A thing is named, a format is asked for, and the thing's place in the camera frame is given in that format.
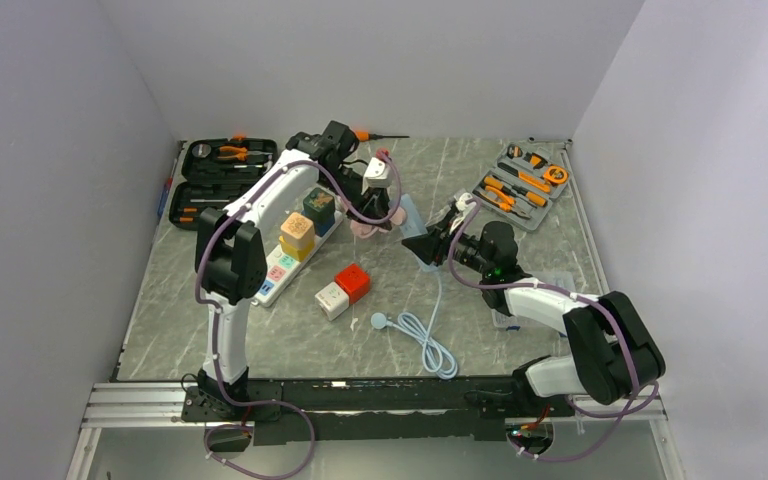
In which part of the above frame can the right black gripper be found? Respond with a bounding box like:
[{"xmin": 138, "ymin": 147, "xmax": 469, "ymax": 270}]
[{"xmin": 403, "ymin": 210, "xmax": 493, "ymax": 277}]

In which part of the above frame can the pink power strip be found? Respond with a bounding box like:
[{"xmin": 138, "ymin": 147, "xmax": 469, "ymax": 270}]
[{"xmin": 349, "ymin": 219, "xmax": 394, "ymax": 239}]

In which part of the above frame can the light blue power strip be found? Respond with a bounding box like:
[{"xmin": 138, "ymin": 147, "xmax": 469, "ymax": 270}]
[{"xmin": 400, "ymin": 193, "xmax": 439, "ymax": 273}]

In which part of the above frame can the red cube adapter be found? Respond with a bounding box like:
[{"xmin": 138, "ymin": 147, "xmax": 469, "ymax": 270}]
[{"xmin": 334, "ymin": 263, "xmax": 371, "ymax": 305}]

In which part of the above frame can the white cube adapter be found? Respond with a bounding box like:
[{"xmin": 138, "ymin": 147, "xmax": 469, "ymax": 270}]
[{"xmin": 314, "ymin": 282, "xmax": 350, "ymax": 321}]

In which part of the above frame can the light blue round plug cable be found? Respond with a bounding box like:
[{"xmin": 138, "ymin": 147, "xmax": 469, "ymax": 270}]
[{"xmin": 369, "ymin": 268, "xmax": 459, "ymax": 381}]

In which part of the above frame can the grey tool case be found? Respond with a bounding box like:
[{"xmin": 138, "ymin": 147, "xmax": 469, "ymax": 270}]
[{"xmin": 472, "ymin": 139, "xmax": 571, "ymax": 232}]

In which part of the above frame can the white power strip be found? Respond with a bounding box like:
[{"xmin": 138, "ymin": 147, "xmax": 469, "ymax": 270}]
[{"xmin": 251, "ymin": 205, "xmax": 346, "ymax": 309}]

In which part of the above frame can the black tool case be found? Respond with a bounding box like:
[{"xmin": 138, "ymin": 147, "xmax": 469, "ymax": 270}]
[{"xmin": 168, "ymin": 135, "xmax": 278, "ymax": 231}]

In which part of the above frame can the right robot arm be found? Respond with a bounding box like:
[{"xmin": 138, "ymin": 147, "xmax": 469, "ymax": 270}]
[{"xmin": 402, "ymin": 213, "xmax": 666, "ymax": 415}]

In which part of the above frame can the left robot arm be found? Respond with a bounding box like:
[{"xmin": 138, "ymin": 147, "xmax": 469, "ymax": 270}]
[{"xmin": 195, "ymin": 120, "xmax": 400, "ymax": 420}]

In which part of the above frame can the dark green cube adapter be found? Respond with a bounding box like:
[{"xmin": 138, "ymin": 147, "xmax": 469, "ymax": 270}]
[{"xmin": 302, "ymin": 187, "xmax": 336, "ymax": 226}]

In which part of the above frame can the beige cube adapter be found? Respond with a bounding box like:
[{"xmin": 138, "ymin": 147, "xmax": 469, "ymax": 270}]
[{"xmin": 280, "ymin": 212, "xmax": 315, "ymax": 250}]

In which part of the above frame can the yellow cube adapter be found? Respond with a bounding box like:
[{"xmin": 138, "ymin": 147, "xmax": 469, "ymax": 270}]
[{"xmin": 279, "ymin": 236, "xmax": 316, "ymax": 263}]

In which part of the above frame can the clear screw box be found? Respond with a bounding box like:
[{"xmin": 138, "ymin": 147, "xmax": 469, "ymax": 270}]
[{"xmin": 491, "ymin": 271, "xmax": 575, "ymax": 331}]

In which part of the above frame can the blue red pen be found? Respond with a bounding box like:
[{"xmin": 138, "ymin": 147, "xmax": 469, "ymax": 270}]
[{"xmin": 156, "ymin": 140, "xmax": 184, "ymax": 220}]

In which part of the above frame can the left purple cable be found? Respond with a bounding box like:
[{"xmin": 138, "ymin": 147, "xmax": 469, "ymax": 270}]
[{"xmin": 195, "ymin": 148, "xmax": 405, "ymax": 480}]

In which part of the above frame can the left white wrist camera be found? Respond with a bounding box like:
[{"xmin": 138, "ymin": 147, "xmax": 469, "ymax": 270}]
[{"xmin": 363, "ymin": 157, "xmax": 392, "ymax": 191}]

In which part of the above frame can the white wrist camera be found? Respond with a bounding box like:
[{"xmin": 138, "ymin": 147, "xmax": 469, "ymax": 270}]
[
  {"xmin": 363, "ymin": 157, "xmax": 392, "ymax": 191},
  {"xmin": 453, "ymin": 192, "xmax": 480, "ymax": 215}
]

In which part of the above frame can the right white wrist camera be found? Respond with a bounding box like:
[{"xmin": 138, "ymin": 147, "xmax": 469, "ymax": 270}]
[{"xmin": 453, "ymin": 192, "xmax": 480, "ymax": 215}]

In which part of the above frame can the orange handled screwdriver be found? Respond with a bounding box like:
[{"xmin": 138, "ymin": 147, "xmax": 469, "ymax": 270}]
[{"xmin": 354, "ymin": 130, "xmax": 409, "ymax": 143}]

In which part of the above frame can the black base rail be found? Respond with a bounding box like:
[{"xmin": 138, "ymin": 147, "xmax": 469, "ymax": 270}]
[{"xmin": 180, "ymin": 376, "xmax": 573, "ymax": 446}]

